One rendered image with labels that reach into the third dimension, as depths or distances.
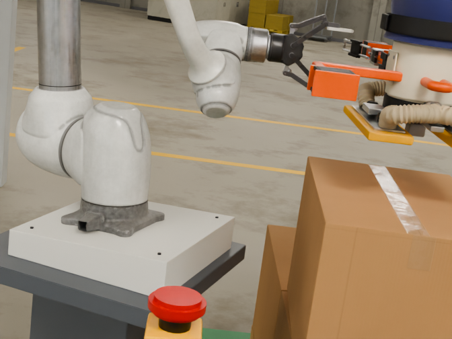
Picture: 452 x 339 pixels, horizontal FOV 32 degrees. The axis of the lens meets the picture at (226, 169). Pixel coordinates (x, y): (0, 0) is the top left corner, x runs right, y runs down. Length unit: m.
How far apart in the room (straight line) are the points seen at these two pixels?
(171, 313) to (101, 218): 0.88
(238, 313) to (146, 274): 1.83
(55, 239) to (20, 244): 0.09
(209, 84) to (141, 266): 0.52
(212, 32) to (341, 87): 0.62
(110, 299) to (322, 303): 0.44
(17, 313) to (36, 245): 1.53
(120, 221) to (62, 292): 0.22
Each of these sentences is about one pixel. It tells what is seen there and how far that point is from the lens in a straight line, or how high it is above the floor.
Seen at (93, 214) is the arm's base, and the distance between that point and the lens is 1.80.
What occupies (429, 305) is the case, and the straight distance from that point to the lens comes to 1.75.
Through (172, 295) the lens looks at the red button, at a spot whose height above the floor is 1.04.
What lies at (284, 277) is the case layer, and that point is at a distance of 2.42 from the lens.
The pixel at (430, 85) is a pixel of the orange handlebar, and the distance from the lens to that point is 1.76.
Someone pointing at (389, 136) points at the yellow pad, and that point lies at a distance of 1.74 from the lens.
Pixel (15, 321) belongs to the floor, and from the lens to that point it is 3.22.
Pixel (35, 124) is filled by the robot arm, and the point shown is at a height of 1.01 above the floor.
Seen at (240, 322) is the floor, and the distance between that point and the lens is 3.37.
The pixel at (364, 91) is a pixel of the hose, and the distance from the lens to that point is 2.01.
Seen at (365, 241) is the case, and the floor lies 0.92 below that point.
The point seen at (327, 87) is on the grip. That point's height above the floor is 1.23.
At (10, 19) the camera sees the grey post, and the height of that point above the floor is 0.98.
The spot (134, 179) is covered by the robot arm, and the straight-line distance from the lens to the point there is 1.78.
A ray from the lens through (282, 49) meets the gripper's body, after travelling 2.08.
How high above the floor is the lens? 1.43
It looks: 14 degrees down
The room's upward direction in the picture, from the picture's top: 8 degrees clockwise
